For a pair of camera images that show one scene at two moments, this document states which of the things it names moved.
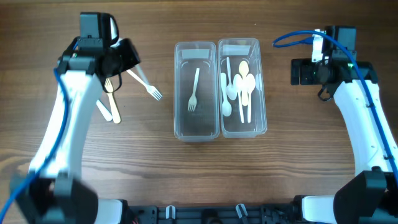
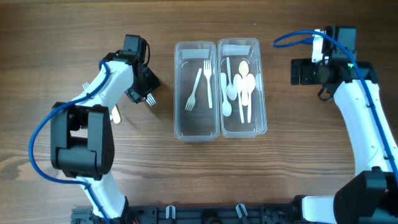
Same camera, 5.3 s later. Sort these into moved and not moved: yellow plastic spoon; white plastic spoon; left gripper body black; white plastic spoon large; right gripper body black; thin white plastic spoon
Moved: left gripper body black
Not moved: white plastic spoon; yellow plastic spoon; thin white plastic spoon; right gripper body black; white plastic spoon large
